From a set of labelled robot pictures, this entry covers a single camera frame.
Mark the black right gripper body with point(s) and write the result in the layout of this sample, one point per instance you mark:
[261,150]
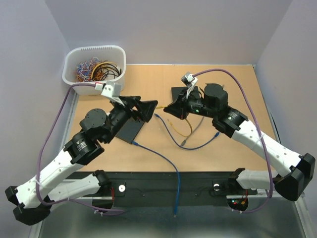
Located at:
[196,105]

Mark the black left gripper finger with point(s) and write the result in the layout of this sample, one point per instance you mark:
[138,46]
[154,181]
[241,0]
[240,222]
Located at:
[130,101]
[145,109]

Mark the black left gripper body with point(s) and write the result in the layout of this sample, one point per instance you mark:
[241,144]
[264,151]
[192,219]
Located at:
[121,114]

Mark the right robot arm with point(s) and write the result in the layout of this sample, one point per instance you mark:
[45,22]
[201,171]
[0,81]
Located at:
[292,171]

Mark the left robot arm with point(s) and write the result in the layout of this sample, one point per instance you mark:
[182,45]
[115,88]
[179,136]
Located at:
[35,198]

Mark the white plastic bin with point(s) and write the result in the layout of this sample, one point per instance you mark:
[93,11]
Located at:
[94,64]

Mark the black network switch far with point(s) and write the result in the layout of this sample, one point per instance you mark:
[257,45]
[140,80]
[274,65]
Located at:
[179,96]

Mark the black network switch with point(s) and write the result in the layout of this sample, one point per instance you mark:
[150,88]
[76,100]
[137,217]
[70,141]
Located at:
[179,96]
[130,130]

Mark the black network switch near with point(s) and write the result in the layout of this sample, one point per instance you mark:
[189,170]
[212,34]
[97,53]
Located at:
[130,130]

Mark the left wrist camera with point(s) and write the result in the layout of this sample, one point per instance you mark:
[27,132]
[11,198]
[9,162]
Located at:
[110,90]

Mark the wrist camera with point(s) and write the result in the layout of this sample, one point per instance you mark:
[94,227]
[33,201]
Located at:
[190,81]
[110,90]

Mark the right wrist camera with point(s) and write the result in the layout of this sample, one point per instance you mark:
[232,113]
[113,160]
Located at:
[190,81]

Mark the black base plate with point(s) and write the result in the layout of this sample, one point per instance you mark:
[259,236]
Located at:
[170,189]

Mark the aluminium frame rail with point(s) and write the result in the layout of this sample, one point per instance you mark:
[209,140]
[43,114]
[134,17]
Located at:
[288,172]

